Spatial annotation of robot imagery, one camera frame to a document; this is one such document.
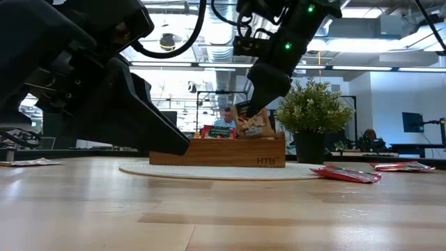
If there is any black monitor on arm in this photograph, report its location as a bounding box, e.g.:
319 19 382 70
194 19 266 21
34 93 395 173
401 111 425 134

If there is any long ceiling light strip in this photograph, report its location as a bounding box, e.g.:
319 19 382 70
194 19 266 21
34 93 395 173
198 63 254 68
331 66 393 72
398 67 446 73
130 61 193 68

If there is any dark office desk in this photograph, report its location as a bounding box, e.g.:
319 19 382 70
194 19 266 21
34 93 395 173
389 142 446 160

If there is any person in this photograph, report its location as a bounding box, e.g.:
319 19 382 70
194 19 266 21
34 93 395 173
361 128 387 151
213 106 238 129

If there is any black metal stand frame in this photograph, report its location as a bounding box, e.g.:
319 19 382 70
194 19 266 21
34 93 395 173
196 89 249 123

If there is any artificial green plant black pot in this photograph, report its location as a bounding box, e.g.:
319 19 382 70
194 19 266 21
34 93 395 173
275 78 355 165

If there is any black ceiling spotlight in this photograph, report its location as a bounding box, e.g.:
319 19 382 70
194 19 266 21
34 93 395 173
159 33 176 52

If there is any white round woven placemat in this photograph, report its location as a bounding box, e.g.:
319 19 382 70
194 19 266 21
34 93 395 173
118 160 323 181

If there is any red strawberry tea packet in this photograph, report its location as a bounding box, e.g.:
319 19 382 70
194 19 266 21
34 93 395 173
309 164 383 184
199 124 238 140
369 160 436 173

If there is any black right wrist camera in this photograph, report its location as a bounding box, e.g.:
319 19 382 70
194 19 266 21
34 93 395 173
232 34 271 57

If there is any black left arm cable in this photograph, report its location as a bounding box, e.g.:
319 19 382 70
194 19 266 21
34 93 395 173
131 0 208 59

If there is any wooden tea organizer box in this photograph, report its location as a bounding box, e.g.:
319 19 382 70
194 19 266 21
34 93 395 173
148 134 286 169

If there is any beige tea packet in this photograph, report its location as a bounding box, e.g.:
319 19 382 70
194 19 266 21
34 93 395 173
231 100 277 139
0 157 63 167

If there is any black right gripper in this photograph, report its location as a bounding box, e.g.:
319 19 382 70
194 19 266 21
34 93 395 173
245 27 310 119

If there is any black background machine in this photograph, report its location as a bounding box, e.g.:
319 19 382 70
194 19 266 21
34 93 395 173
0 128 41 150

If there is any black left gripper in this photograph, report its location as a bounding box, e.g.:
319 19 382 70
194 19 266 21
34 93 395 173
34 0 192 157

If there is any silver ventilation duct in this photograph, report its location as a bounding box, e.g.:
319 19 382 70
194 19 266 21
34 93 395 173
208 0 238 102

